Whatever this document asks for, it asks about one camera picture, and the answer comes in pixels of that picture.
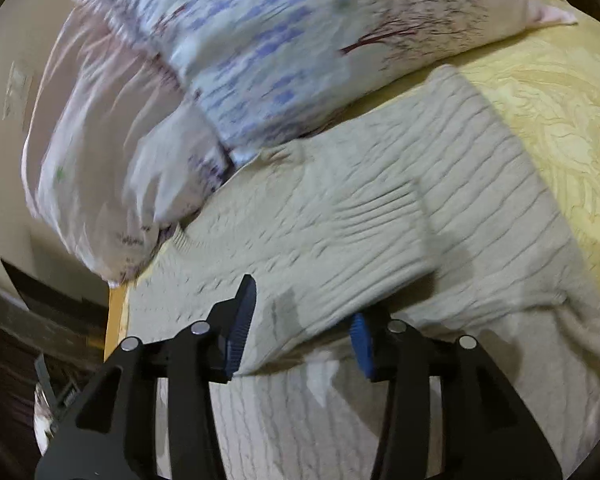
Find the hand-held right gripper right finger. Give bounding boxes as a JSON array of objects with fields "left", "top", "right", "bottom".
[{"left": 349, "top": 312, "right": 564, "bottom": 480}]

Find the dark wooden furniture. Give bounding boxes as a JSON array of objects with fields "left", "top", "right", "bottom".
[{"left": 0, "top": 257, "right": 112, "bottom": 461}]

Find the yellow patterned bedspread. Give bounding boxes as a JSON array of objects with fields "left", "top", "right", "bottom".
[{"left": 330, "top": 0, "right": 600, "bottom": 311}]

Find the tree-print pillow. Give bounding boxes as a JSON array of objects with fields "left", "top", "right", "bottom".
[{"left": 70, "top": 0, "right": 579, "bottom": 167}]

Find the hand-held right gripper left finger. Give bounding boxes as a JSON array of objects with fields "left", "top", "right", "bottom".
[{"left": 34, "top": 274, "right": 258, "bottom": 480}]

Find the wooden bed frame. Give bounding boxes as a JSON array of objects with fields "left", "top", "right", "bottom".
[{"left": 103, "top": 280, "right": 137, "bottom": 363}]

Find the beige cable-knit sweater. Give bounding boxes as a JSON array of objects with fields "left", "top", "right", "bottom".
[{"left": 121, "top": 64, "right": 600, "bottom": 480}]

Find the pink floral pillow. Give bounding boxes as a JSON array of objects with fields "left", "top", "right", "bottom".
[{"left": 24, "top": 0, "right": 233, "bottom": 283}]

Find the wall switch plate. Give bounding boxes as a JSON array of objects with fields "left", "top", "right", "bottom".
[{"left": 2, "top": 61, "right": 34, "bottom": 122}]

